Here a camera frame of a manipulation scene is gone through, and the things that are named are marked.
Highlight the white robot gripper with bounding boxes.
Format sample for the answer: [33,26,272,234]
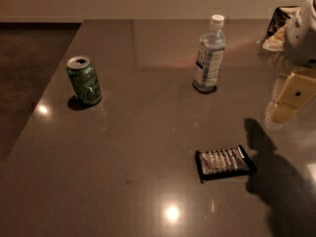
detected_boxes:
[266,0,316,124]

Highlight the clear blue plastic water bottle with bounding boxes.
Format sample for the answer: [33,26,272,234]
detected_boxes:
[193,15,226,94]

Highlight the white paper napkins in basket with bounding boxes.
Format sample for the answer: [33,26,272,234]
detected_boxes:
[263,27,285,52]

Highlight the green soda can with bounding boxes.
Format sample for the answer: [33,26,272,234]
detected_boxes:
[67,55,102,106]

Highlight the black wire basket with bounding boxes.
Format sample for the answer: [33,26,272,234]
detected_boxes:
[267,6,299,37]

